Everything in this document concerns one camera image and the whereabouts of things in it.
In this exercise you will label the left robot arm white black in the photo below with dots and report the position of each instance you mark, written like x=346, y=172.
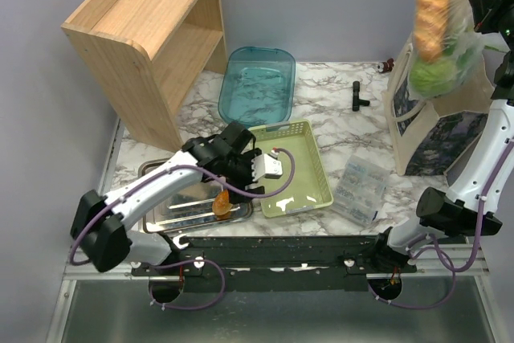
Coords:
x=102, y=222

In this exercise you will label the small red black connector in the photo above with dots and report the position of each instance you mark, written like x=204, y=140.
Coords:
x=385, y=66

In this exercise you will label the black T-shaped pipe fitting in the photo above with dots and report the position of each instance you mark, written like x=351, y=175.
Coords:
x=357, y=102

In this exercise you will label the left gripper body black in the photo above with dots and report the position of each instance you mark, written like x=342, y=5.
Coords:
x=238, y=173

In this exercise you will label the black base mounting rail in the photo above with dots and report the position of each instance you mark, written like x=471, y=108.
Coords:
x=283, y=250

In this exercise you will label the green toy cabbage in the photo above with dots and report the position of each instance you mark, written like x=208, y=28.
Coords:
x=431, y=79

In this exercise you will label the aluminium frame rail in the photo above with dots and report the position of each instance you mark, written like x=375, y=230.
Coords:
x=428, y=262

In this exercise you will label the toy baguette bread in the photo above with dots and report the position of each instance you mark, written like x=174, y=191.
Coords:
x=430, y=24

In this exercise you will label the wooden shelf unit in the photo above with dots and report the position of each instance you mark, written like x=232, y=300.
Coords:
x=146, y=55

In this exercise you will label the canvas tote bag with print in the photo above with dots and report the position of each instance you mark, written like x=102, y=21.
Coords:
x=430, y=136

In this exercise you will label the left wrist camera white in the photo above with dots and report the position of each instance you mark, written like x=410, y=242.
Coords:
x=266, y=165

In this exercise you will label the light green plastic basket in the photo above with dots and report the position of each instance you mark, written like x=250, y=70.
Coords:
x=309, y=188

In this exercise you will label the clear plastic compartment box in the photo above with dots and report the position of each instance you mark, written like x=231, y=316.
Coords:
x=359, y=192

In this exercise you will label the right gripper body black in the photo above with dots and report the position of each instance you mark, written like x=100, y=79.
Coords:
x=500, y=15

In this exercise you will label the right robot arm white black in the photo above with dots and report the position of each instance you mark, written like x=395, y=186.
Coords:
x=469, y=205

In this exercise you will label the orange glazed bread bun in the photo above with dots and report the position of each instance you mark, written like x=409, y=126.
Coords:
x=221, y=206

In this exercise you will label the teal transparent plastic bin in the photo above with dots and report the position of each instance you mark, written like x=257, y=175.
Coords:
x=258, y=86

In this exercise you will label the clear plastic grocery bag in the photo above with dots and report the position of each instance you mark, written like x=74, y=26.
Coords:
x=461, y=42

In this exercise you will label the metal baking tray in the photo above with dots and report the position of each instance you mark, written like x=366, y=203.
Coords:
x=191, y=209

